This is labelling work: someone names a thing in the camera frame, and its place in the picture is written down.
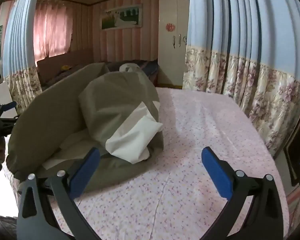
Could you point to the wide blue floral curtain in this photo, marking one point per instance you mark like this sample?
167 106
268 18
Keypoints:
240 55

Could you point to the pink window curtain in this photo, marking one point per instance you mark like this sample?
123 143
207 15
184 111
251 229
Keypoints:
52 30

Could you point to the brown headboard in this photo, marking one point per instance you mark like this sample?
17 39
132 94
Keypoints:
55 62

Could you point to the bed with dark blanket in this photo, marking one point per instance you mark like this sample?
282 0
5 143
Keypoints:
150 67

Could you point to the black water dispenser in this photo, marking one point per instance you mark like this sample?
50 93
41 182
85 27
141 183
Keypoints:
298 150

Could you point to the narrow blue floral curtain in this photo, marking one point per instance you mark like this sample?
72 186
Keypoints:
20 55

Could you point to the white wardrobe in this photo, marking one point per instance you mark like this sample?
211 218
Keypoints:
171 62

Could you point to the red round wardrobe sticker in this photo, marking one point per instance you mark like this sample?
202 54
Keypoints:
170 27

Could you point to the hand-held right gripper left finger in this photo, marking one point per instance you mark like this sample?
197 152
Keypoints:
86 171

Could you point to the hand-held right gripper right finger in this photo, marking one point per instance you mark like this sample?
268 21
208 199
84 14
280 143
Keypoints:
216 171

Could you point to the yellow plush toy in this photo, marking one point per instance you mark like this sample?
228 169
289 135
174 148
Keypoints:
65 67

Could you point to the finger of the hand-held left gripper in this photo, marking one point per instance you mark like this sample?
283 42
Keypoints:
9 106
7 122

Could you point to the pink floral bed sheet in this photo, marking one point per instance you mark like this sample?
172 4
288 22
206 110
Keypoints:
190 130

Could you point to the framed wedding picture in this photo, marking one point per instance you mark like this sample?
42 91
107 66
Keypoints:
121 17

